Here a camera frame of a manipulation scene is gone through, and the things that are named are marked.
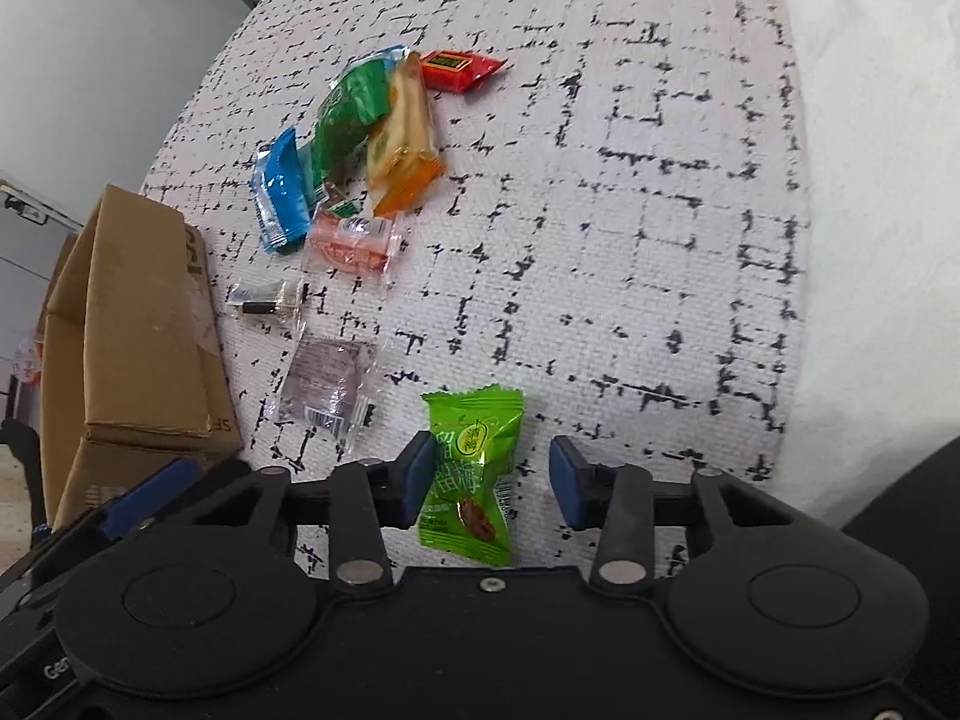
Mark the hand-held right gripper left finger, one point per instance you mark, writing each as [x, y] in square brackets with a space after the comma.
[417, 481]

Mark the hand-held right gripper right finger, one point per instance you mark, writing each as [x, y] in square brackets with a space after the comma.
[568, 487]

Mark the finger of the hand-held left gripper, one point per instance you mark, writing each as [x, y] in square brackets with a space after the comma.
[150, 496]

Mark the light green snack packet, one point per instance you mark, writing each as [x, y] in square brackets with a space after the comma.
[469, 435]

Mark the clear purple snack packet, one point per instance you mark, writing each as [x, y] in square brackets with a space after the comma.
[326, 379]

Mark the brown cardboard box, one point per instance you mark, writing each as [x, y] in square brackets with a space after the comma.
[135, 330]

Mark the orange clear cake packet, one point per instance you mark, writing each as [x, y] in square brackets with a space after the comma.
[405, 135]

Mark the green-edged clear cake packet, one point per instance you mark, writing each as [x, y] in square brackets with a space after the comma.
[349, 112]

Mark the red snack packet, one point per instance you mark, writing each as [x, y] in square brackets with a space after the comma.
[454, 69]

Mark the black curved object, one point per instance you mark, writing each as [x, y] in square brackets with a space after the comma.
[19, 454]

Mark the white black-patterned bed cover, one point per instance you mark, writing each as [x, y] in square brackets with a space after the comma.
[600, 277]

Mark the small clear packet black item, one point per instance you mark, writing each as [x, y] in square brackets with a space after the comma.
[259, 298]

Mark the pink-orange clear snack packet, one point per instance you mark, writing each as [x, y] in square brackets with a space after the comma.
[349, 240]

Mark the blue snack packet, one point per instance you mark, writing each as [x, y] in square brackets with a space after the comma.
[283, 191]

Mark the white mattress sheet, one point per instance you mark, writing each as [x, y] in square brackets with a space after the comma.
[877, 240]

